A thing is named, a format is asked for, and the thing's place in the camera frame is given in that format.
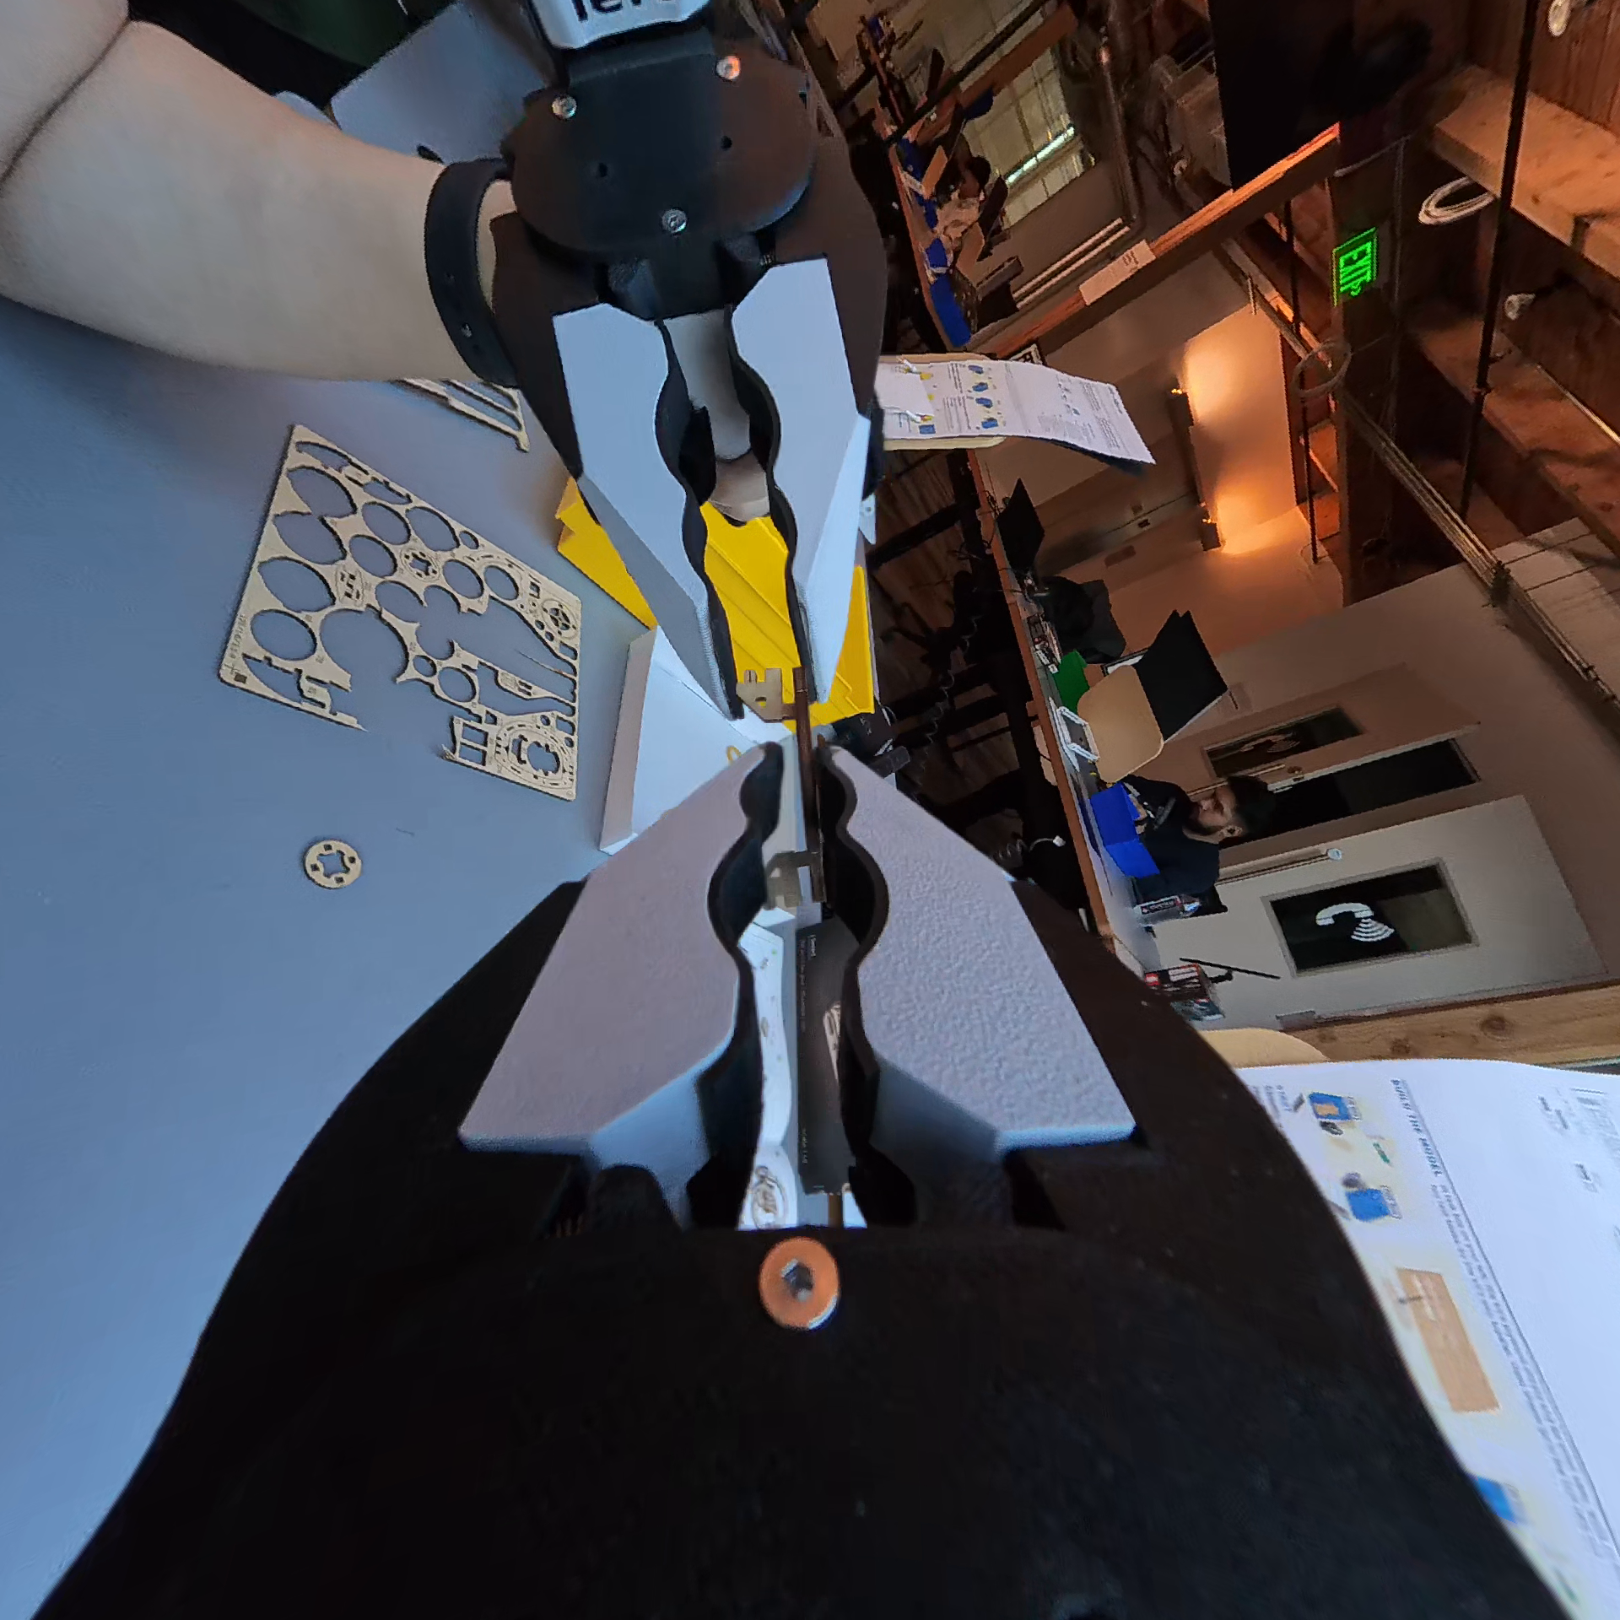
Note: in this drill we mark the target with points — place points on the punched plywood sheet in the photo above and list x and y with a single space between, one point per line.
244 674

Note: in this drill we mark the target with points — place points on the slotted plywood sheet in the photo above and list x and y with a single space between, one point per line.
488 412

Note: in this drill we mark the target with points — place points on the phone symbol sign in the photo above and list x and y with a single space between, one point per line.
1368 919

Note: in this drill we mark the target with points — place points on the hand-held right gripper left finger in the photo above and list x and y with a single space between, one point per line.
608 1013

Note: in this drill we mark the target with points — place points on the green exit sign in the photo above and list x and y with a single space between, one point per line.
1354 267

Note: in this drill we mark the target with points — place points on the yellow plastic bin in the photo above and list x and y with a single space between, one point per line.
760 595

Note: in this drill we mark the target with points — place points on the printed instruction sheet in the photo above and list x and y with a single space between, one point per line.
1455 1266
1013 406

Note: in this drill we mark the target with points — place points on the black monitor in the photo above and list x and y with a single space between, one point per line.
1177 672

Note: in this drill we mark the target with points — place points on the person's left hand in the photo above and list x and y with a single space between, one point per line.
741 489

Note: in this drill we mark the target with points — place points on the tan wooden chair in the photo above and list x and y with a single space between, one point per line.
1113 728

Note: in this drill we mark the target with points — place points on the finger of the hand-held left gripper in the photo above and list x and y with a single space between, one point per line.
620 431
816 406

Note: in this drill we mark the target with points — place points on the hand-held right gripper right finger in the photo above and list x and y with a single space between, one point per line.
988 1013

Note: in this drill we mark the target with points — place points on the person's left forearm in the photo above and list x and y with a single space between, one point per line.
190 215

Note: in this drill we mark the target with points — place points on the blue plastic bin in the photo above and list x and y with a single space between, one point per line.
1121 830

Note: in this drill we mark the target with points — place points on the wooden display board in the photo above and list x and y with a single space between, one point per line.
1266 1048

